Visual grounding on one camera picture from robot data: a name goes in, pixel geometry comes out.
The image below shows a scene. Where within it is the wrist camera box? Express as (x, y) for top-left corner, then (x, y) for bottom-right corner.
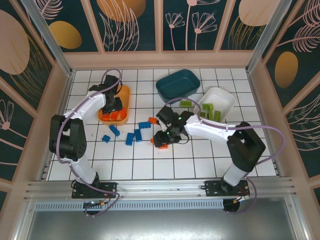
(102, 74), (120, 88)
(156, 106), (179, 131)

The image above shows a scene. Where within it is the aluminium front rail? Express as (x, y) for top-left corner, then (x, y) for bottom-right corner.
(24, 176), (297, 201)

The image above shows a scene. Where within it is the aluminium side rail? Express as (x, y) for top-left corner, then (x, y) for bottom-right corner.
(246, 69), (285, 177)
(37, 69), (77, 181)

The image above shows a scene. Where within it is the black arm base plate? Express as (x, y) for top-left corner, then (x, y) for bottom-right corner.
(71, 181), (118, 200)
(204, 179), (251, 198)

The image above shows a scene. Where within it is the purple cable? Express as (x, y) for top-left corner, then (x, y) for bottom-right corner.
(56, 68), (124, 218)
(163, 97), (286, 215)

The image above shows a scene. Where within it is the slotted metal strip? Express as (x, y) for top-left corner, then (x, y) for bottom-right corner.
(33, 199), (226, 211)

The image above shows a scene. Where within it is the teal plastic container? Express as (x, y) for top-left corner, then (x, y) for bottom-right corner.
(155, 69), (201, 103)

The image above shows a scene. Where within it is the yellow power connector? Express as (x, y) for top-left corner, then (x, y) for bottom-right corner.
(83, 199), (108, 209)
(233, 194), (251, 203)

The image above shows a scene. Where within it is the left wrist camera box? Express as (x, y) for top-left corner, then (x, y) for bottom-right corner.
(102, 74), (120, 88)

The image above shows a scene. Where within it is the grey metal sheet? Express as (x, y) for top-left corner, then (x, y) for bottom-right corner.
(23, 196), (310, 240)

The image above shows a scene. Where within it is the dark floral wall panel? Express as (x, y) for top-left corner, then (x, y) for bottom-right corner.
(263, 0), (320, 108)
(162, 0), (230, 52)
(284, 92), (320, 180)
(0, 84), (36, 176)
(89, 0), (158, 52)
(37, 0), (100, 53)
(0, 0), (55, 111)
(219, 0), (282, 51)

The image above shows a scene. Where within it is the orange plastic container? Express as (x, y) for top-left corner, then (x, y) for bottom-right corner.
(97, 84), (132, 125)

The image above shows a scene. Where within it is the aluminium frame post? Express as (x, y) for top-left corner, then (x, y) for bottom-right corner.
(19, 0), (76, 77)
(245, 0), (300, 74)

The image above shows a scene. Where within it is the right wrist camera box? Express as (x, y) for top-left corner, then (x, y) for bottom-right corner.
(156, 106), (179, 131)

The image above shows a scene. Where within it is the white plastic container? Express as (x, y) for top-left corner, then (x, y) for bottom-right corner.
(197, 86), (236, 123)

